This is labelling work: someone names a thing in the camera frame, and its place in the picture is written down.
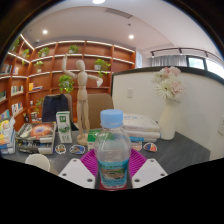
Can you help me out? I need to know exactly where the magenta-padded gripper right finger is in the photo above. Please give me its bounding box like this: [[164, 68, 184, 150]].
[[126, 148, 169, 190]]

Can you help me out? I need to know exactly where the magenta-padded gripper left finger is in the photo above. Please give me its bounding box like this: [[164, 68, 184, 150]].
[[57, 148, 101, 190]]

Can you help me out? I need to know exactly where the clear blue-capped water bottle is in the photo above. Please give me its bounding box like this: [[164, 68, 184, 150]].
[[93, 108, 132, 191]]

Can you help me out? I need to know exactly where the small round colourful badge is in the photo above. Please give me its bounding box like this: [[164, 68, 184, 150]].
[[69, 144, 87, 155], [130, 141, 144, 152], [54, 144, 67, 155], [142, 142, 158, 153]]

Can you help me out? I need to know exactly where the green tissue pack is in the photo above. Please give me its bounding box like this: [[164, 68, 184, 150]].
[[86, 129, 103, 151]]

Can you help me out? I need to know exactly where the green and white carton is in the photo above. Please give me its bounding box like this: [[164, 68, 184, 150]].
[[55, 110, 74, 144]]

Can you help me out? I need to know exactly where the stack of white packs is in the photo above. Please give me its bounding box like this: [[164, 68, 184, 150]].
[[122, 113, 162, 144]]

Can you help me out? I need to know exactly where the white vase with pink flowers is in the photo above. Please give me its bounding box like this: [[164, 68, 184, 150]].
[[151, 65, 186, 141]]

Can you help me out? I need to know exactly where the stack of black books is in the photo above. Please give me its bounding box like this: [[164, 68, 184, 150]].
[[14, 121, 57, 155]]

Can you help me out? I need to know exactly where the tan chair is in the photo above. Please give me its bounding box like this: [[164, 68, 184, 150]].
[[68, 93, 115, 130]]

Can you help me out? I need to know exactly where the dark blue chair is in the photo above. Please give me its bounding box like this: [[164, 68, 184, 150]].
[[41, 93, 73, 124]]

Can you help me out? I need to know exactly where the wooden artist mannequin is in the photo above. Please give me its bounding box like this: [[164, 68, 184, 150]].
[[61, 53, 104, 147]]

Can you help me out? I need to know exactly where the stack of colourful books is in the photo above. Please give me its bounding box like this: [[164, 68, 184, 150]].
[[0, 116, 17, 156]]

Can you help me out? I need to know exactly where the orange wooden shelf unit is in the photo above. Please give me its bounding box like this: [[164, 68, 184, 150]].
[[0, 33, 138, 131]]

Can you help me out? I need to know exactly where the grey window curtain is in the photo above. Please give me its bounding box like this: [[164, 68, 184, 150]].
[[150, 54, 188, 68]]

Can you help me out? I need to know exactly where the window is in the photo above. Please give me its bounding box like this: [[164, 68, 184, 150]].
[[186, 55, 224, 79]]

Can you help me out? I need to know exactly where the ceiling air vent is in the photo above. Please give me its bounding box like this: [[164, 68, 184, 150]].
[[103, 7, 134, 19]]

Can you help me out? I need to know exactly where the white wall socket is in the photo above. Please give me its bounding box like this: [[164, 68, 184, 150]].
[[217, 115, 224, 136]]

